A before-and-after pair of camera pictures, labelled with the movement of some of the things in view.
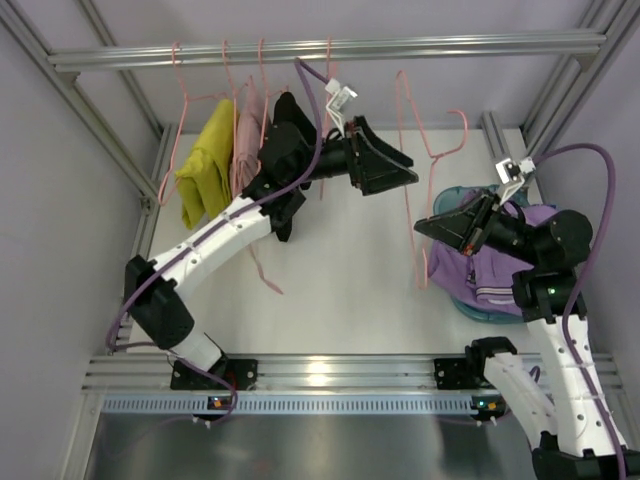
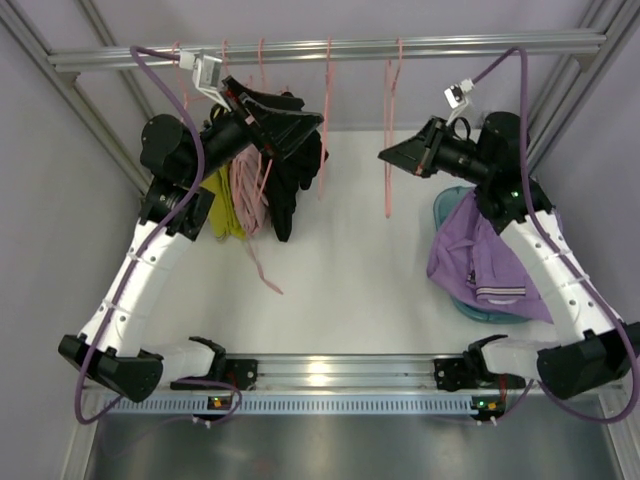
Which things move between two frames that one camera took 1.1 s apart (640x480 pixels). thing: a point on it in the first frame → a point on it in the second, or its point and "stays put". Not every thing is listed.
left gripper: x=354 y=157 → x=250 y=120
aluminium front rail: x=306 y=373 stays put
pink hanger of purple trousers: x=424 y=283 → x=390 y=88
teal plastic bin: x=447 y=202 stays put
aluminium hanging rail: x=180 y=57 stays put
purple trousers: x=485 y=275 stays put
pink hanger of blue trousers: x=326 y=109 stays put
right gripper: x=479 y=226 → x=430 y=150
